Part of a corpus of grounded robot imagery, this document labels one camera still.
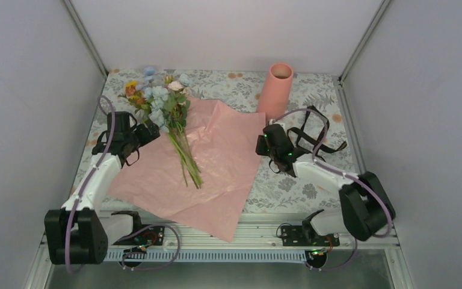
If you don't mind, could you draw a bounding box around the black gold-lettered ribbon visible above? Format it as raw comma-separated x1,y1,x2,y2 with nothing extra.
286,105,348,155

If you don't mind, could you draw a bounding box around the purple flower bouquet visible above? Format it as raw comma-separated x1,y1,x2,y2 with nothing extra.
119,67,203,189

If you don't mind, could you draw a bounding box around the pink cylindrical vase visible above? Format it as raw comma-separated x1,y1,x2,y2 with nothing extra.
256,63,294,122

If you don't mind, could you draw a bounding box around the purple pink wrapping paper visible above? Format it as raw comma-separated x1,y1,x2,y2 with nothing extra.
108,98,265,242

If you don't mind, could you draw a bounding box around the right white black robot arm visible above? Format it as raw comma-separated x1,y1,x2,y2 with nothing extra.
256,123,395,245

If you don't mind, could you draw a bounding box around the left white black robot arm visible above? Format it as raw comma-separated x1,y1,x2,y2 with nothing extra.
44,111,160,265

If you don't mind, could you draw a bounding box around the floral patterned table mat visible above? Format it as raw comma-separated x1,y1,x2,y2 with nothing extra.
71,68,369,214

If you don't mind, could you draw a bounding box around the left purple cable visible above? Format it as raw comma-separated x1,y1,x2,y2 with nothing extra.
64,95,117,275

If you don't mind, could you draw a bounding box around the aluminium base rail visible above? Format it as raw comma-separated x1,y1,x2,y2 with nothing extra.
103,213,399,270

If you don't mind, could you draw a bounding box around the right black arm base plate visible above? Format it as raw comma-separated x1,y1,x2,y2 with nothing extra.
276,223,340,247

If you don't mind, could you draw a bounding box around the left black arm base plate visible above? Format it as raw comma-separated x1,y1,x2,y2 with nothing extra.
114,225,165,247

